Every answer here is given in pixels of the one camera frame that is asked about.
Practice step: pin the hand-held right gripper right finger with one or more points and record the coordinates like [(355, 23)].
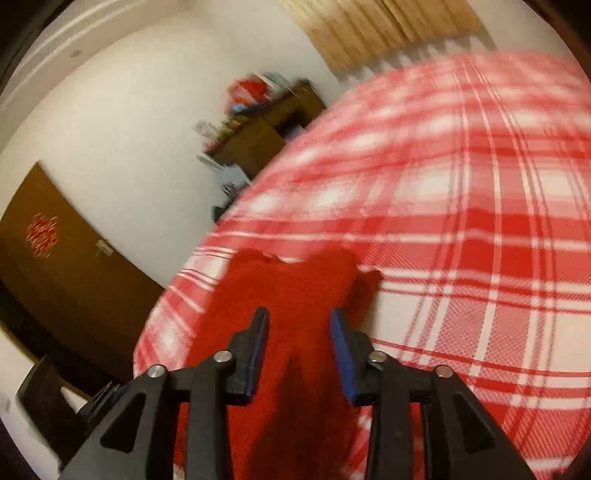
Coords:
[(344, 355)]

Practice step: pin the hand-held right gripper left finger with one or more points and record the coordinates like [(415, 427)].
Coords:
[(258, 350)]

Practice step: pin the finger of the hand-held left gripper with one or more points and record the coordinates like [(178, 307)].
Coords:
[(108, 394)]

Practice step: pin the red embroidered knit sweater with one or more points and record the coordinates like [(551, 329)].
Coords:
[(295, 295)]

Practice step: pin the brown wooden door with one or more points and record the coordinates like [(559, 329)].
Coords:
[(69, 286)]

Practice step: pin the black bag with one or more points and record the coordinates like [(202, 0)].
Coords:
[(220, 212)]

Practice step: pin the red door decoration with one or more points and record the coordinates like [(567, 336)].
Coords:
[(42, 234)]

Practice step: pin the white paper bag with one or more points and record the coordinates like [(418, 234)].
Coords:
[(233, 177)]

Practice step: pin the red plaid bedsheet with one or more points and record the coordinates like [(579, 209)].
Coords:
[(461, 207)]

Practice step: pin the brown wooden desk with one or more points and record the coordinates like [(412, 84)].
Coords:
[(263, 134)]

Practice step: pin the red gift box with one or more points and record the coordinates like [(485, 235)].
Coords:
[(247, 90)]

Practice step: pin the beige window curtain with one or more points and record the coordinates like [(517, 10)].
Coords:
[(378, 27)]

